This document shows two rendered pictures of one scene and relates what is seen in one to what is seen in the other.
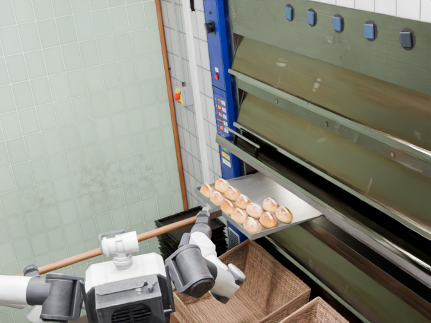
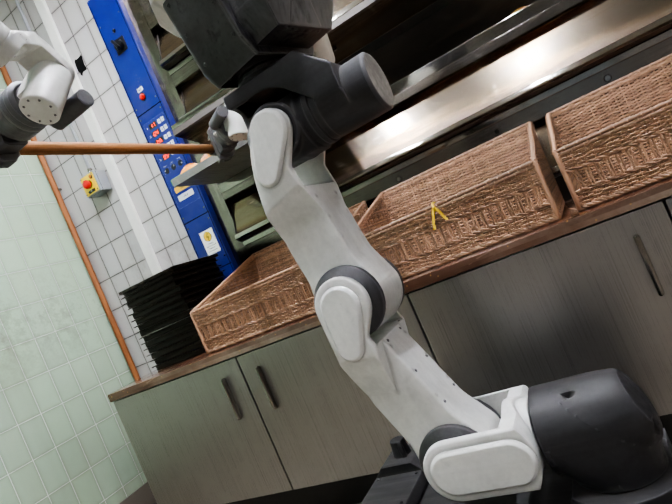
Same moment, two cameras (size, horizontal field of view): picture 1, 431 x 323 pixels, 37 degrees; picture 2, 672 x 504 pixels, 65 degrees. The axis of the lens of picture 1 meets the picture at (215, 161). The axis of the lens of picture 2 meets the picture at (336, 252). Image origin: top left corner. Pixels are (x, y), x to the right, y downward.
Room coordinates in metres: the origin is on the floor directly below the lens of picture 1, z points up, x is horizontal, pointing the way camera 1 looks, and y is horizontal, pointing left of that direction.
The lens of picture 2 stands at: (1.02, 1.01, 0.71)
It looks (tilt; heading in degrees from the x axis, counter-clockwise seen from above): 0 degrees down; 320
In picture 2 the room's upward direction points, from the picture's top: 24 degrees counter-clockwise
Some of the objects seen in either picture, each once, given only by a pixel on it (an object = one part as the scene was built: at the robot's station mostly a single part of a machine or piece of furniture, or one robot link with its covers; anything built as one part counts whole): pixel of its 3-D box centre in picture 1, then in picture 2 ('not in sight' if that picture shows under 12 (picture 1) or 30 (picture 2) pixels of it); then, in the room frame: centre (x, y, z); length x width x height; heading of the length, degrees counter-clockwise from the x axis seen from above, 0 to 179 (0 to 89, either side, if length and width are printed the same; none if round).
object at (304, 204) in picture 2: not in sight; (326, 221); (1.81, 0.34, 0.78); 0.18 x 0.15 x 0.47; 113
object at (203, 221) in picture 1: (201, 230); (224, 135); (2.38, 0.09, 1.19); 0.12 x 0.10 x 0.13; 169
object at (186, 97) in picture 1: (184, 95); (95, 183); (3.45, 0.13, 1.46); 0.10 x 0.07 x 0.10; 23
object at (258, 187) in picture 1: (255, 200); (255, 150); (2.59, -0.16, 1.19); 0.55 x 0.36 x 0.03; 24
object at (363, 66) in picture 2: not in sight; (311, 102); (1.74, 0.31, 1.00); 0.28 x 0.13 x 0.18; 23
